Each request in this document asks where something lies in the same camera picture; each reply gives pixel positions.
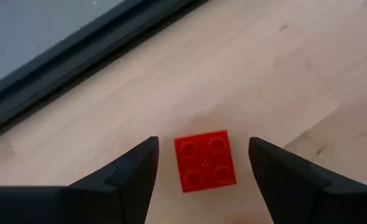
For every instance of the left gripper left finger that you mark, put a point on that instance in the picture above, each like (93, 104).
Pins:
(77, 205)

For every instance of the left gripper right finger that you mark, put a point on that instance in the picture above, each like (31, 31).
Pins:
(311, 202)

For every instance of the small red plastic brick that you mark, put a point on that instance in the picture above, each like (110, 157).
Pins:
(205, 161)

